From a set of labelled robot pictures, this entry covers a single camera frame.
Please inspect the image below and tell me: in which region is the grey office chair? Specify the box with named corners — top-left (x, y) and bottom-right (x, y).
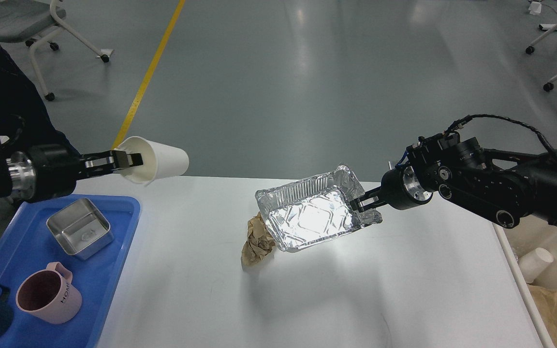
top-left (0, 0), bottom-right (111, 101)

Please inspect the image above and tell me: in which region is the person in beige sweater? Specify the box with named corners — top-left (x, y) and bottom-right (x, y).
top-left (0, 45), bottom-right (79, 157)

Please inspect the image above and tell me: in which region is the paper cup in bin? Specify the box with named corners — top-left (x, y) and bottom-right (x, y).
top-left (518, 247), bottom-right (555, 284)

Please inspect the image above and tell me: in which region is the stainless steel rectangular tin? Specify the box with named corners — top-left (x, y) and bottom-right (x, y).
top-left (46, 198), bottom-right (115, 261)

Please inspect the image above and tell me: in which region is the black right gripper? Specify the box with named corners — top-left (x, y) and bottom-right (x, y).
top-left (350, 165), bottom-right (433, 212)

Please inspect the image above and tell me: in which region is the aluminium foil tray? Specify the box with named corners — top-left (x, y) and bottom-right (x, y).
top-left (254, 164), bottom-right (383, 253)

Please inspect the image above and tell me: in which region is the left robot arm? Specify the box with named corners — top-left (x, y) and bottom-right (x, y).
top-left (0, 115), bottom-right (147, 203)

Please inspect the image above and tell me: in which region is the white paper cup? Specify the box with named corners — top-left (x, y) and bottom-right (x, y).
top-left (115, 136), bottom-right (190, 186)

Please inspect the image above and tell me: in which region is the white chair legs right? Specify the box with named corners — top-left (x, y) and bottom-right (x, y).
top-left (525, 0), bottom-right (557, 92)

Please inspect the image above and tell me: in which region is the white plastic bin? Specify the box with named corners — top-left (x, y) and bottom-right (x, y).
top-left (494, 217), bottom-right (557, 348)

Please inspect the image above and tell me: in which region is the pink HOME mug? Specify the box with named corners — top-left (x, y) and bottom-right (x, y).
top-left (15, 261), bottom-right (83, 325)

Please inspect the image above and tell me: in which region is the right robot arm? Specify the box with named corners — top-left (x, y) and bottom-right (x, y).
top-left (349, 114), bottom-right (557, 229)

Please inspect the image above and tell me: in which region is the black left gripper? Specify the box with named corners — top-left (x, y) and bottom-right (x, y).
top-left (10, 145), bottom-right (144, 203)

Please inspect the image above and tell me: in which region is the blue plastic tray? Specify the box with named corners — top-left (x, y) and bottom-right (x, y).
top-left (0, 194), bottom-right (141, 348)

